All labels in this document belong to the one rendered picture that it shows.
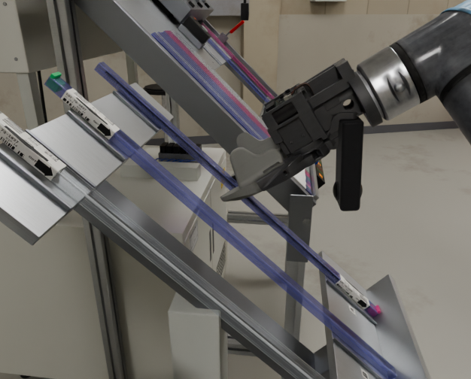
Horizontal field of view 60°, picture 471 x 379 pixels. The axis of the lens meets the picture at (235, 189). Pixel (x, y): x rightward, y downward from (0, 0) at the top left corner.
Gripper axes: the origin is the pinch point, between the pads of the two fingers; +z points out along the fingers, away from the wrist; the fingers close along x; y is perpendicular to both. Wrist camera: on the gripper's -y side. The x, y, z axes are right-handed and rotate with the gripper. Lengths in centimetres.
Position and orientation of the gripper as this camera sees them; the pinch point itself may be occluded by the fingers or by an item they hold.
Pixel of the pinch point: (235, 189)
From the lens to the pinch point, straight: 54.7
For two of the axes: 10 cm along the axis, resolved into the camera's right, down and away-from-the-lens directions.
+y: -5.4, -8.0, -2.7
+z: -8.3, 4.7, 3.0
